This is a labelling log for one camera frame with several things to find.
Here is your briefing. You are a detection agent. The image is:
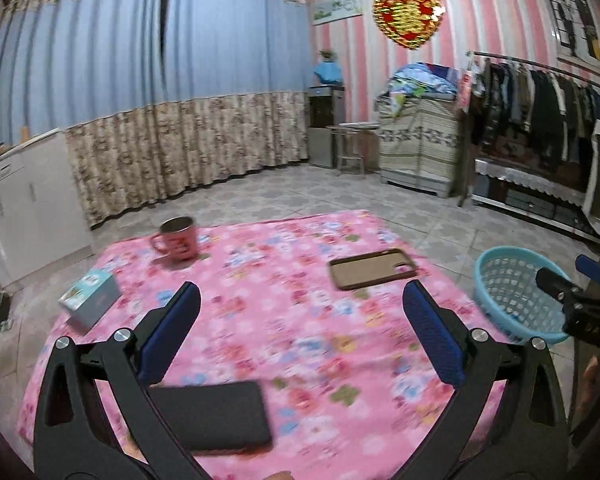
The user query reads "person's hand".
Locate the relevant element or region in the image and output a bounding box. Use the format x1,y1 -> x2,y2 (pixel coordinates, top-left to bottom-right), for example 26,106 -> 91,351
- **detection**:
572,354 -> 600,442

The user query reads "light blue plastic basket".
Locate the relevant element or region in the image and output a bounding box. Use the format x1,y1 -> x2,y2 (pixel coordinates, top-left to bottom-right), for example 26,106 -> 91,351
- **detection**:
472,246 -> 568,346

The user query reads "low tv stand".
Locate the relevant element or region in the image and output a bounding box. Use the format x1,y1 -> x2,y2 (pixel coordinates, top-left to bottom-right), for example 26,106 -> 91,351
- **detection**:
471,157 -> 600,245

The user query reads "black glasses case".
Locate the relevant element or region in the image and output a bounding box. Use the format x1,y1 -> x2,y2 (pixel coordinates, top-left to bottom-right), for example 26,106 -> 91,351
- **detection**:
148,382 -> 273,454

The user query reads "light blue tissue box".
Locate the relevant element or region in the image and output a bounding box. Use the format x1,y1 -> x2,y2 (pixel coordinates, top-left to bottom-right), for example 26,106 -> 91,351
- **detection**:
58,269 -> 121,332

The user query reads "clothes rack with garments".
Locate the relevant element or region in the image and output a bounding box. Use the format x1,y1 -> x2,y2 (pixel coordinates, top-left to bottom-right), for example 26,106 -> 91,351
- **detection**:
460,51 -> 600,200

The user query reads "brown phone case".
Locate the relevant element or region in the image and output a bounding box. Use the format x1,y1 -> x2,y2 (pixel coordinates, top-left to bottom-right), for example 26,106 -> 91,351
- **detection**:
328,248 -> 418,292

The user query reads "cloth covered chest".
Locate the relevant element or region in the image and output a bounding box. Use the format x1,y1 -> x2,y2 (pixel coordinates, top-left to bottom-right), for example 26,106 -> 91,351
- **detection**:
376,94 -> 463,198

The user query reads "pink hanging bag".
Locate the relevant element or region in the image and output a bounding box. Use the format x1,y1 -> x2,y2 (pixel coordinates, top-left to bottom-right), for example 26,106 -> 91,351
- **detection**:
456,52 -> 484,114

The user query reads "pink metal mug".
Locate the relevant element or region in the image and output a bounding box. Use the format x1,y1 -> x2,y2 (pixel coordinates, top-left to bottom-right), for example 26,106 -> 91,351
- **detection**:
149,216 -> 198,262

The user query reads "white cabinet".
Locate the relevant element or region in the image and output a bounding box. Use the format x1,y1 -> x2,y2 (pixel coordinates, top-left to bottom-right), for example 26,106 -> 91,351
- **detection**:
0,129 -> 94,292

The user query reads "pink floral table cloth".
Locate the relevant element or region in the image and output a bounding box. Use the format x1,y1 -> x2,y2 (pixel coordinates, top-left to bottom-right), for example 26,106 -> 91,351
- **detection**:
17,209 -> 512,480

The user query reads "pile of folded clothes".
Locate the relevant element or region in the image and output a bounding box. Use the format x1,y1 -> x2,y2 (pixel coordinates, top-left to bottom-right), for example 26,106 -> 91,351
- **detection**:
387,62 -> 460,117

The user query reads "grey water dispenser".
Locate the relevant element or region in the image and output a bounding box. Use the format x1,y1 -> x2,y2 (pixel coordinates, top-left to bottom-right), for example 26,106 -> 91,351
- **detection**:
308,84 -> 346,168

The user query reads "blue covered potted plant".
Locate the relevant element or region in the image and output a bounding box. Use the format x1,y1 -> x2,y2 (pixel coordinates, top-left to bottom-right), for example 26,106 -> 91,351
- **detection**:
313,49 -> 343,86

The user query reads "blue and floral curtain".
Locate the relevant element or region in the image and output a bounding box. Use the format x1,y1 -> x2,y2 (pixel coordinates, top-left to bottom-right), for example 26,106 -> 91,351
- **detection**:
0,0 -> 311,224

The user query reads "framed wall photo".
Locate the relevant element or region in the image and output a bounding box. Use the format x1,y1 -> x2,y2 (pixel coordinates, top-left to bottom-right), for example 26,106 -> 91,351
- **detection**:
546,0 -> 600,76

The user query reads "red heart wall decoration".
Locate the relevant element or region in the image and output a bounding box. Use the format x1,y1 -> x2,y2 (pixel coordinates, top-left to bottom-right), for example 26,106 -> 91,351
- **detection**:
373,0 -> 445,50

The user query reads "wall picture banner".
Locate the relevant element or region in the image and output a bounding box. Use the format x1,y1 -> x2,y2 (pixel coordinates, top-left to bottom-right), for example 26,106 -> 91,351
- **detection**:
312,0 -> 363,25

